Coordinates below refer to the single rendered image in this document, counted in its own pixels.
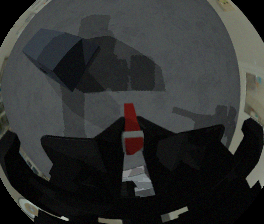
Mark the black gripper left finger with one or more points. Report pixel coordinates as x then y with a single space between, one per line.
104 154

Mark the blue-grey sloped panel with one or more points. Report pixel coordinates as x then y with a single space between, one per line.
61 56

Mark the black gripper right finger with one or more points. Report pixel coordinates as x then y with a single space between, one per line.
163 150

